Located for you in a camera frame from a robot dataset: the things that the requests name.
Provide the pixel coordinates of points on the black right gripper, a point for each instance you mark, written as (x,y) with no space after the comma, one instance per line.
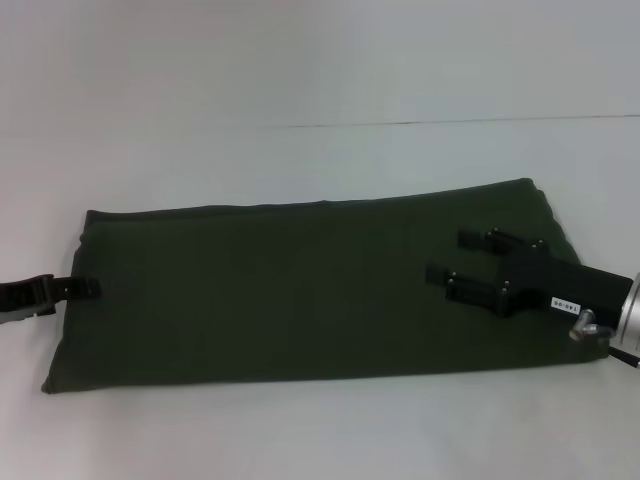
(550,285)

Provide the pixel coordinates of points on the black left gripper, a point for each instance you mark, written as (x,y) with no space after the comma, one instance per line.
(25,295)

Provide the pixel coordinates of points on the dark green FREE t-shirt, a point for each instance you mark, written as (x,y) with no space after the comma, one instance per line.
(300,290)

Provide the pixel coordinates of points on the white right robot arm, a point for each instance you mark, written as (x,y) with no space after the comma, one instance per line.
(627,310)

